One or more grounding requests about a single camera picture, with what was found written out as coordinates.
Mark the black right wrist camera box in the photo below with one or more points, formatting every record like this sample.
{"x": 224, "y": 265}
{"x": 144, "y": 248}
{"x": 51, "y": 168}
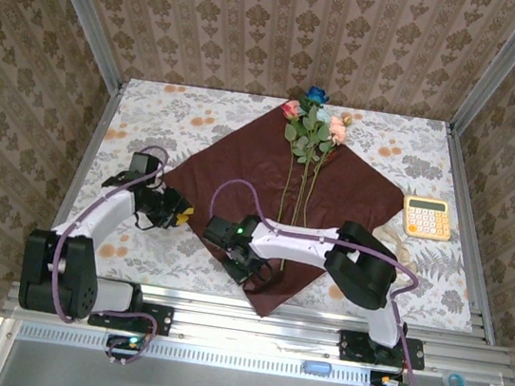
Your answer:
{"x": 218, "y": 231}

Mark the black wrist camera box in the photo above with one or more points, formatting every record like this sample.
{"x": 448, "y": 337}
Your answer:
{"x": 218, "y": 231}
{"x": 144, "y": 163}

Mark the dark red wrapping paper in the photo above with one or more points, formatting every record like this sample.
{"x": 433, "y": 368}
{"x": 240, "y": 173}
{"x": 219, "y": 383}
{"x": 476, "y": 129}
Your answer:
{"x": 242, "y": 167}

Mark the blue tape roll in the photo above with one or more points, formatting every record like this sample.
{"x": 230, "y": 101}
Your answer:
{"x": 448, "y": 380}

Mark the floral tablecloth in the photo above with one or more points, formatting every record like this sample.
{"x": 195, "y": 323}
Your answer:
{"x": 153, "y": 116}

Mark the yellow calculator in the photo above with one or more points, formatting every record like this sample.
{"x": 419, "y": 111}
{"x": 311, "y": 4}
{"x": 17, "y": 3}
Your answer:
{"x": 426, "y": 221}

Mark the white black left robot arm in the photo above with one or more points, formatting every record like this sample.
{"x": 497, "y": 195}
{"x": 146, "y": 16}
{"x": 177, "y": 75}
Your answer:
{"x": 113, "y": 211}

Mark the cream ribbon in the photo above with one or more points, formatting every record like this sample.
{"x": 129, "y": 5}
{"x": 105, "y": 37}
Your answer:
{"x": 388, "y": 234}

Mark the aluminium front rail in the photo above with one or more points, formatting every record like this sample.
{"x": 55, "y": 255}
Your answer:
{"x": 244, "y": 321}

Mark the pink fake rose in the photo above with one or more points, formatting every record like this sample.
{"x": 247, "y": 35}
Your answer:
{"x": 291, "y": 109}

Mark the blue oval tag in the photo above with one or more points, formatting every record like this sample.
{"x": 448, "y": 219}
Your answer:
{"x": 317, "y": 367}

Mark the black controller board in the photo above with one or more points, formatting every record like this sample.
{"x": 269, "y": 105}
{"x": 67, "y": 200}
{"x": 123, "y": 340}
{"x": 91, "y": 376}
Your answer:
{"x": 386, "y": 383}
{"x": 126, "y": 342}

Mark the aluminium frame post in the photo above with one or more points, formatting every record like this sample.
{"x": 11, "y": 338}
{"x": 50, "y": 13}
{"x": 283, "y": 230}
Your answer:
{"x": 501, "y": 69}
{"x": 86, "y": 10}

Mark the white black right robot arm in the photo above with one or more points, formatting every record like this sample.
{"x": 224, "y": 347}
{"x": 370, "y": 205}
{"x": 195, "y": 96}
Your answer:
{"x": 293, "y": 246}

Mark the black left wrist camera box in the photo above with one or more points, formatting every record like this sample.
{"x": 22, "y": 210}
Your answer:
{"x": 144, "y": 163}

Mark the aluminium side rail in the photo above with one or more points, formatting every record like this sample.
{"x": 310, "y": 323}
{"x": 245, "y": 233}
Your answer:
{"x": 99, "y": 123}
{"x": 459, "y": 159}

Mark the peach fake rose spray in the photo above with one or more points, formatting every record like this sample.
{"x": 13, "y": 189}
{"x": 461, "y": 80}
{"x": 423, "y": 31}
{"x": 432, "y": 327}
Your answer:
{"x": 338, "y": 128}

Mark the light blue fake rose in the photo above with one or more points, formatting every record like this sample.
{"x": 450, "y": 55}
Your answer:
{"x": 323, "y": 116}

